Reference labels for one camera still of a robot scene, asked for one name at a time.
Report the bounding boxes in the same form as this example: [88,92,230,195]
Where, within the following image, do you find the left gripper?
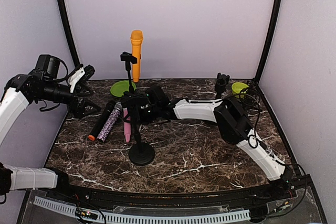
[36,79,101,119]

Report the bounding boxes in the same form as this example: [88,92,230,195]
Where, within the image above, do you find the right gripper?
[124,104,161,125]

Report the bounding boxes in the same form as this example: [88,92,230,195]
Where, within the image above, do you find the pink microphone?
[123,108,132,143]

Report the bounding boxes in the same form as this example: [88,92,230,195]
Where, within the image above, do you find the purple glitter microphone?
[97,102,122,143]

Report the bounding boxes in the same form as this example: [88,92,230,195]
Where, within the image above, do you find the black microphone orange base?
[88,100,116,141]

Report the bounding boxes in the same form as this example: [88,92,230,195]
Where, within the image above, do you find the black round-base stand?
[120,91,155,166]
[215,72,230,99]
[120,51,138,93]

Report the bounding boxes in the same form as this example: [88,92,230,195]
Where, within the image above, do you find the black tripod shock-mount stand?
[239,81,261,111]

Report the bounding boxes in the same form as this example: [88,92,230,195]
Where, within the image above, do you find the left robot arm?
[1,54,101,201]

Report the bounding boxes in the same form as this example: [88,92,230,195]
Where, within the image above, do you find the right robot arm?
[135,86,292,200]

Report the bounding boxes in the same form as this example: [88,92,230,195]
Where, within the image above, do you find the lime green plate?
[110,80,129,98]

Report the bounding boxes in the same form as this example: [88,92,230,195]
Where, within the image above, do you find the lime green bowl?
[231,82,249,99]

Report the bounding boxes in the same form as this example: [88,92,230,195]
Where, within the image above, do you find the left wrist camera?
[66,63,95,93]

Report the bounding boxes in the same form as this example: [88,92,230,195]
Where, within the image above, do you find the white slotted cable duct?
[33,196,250,223]

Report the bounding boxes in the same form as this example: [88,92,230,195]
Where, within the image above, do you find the black left frame post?
[57,0,83,67]

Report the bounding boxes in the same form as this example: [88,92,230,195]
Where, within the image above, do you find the black frame post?
[254,0,281,84]
[57,0,83,67]

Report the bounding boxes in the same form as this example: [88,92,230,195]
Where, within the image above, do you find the black right frame post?
[254,0,281,84]

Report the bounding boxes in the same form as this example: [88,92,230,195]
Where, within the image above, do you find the black front rail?
[44,165,303,209]

